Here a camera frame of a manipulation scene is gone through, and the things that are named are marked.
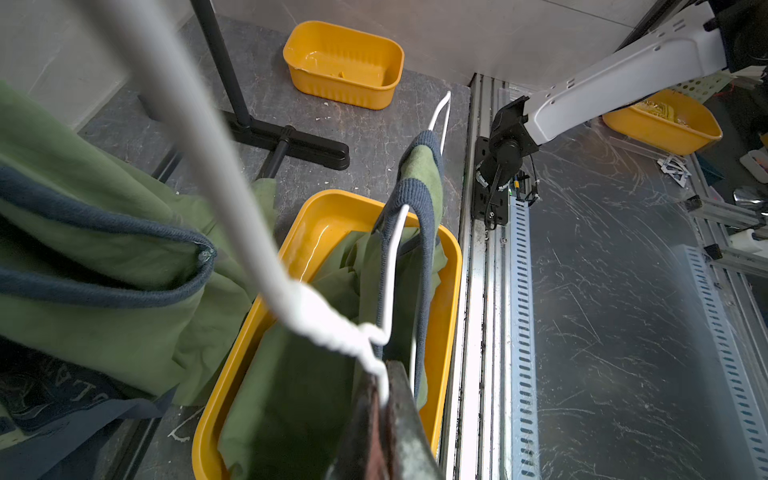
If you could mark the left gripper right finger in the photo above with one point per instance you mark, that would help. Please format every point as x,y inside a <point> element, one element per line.
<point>409,453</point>

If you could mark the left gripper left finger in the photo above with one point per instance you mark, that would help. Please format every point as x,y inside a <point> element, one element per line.
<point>362,451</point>

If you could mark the green tank top printed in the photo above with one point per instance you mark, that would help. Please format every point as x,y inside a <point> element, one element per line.
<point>323,402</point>

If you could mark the white wire hanger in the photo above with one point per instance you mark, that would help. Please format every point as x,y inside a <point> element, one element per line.
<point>145,40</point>

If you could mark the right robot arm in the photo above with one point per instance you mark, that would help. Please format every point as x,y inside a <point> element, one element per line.
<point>694,43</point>

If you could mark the navy blue tank top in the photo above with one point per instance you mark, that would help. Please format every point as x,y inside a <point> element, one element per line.
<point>56,416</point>

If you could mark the green tank top middle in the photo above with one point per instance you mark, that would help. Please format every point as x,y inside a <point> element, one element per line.
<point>107,268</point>

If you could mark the large yellow tray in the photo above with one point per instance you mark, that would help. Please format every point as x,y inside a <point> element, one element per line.
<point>323,221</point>

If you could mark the black clothes rack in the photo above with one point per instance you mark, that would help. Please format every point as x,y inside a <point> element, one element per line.
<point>274,126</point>

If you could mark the small yellow bin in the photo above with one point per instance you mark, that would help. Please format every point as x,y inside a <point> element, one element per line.
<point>344,65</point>

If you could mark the yellow bin outside cell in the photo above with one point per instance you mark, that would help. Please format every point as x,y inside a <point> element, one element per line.
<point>669,121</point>

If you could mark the metal base rail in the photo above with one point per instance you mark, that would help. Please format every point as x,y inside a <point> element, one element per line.
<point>490,426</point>

